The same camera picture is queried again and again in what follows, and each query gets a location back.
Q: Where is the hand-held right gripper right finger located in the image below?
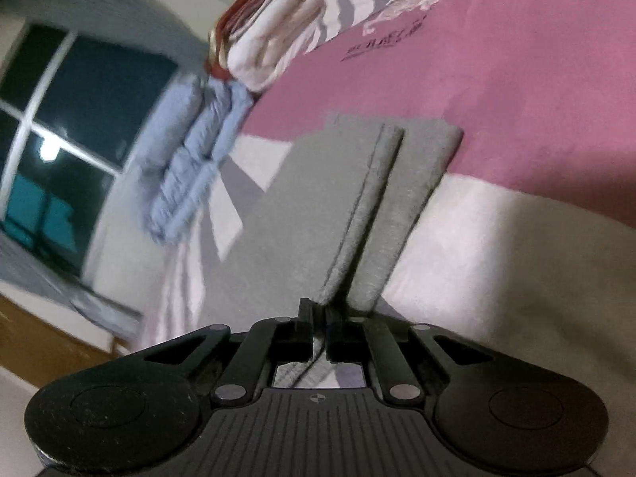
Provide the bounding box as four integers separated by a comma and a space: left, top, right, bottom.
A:
325, 307, 498, 405

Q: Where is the light blue quilted duvet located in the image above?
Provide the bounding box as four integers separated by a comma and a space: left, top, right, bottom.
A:
134, 74, 255, 245

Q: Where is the white framed window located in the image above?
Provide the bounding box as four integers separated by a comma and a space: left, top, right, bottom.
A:
0, 24, 180, 279

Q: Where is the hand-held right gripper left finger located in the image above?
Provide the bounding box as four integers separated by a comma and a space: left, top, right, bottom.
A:
118, 298, 316, 405

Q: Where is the grey curtain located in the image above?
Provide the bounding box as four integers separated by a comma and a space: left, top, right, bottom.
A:
0, 236, 146, 336

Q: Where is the pink white striped bed sheet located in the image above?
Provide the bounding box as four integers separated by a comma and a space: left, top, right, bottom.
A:
134, 0, 636, 458

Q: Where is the brown wooden door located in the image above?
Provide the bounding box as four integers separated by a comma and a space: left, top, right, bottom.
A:
0, 293, 127, 389

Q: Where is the red orange cloth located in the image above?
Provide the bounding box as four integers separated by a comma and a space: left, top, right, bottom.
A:
206, 0, 281, 83

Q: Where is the grey towel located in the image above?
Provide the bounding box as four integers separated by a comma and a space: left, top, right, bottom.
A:
196, 113, 465, 389

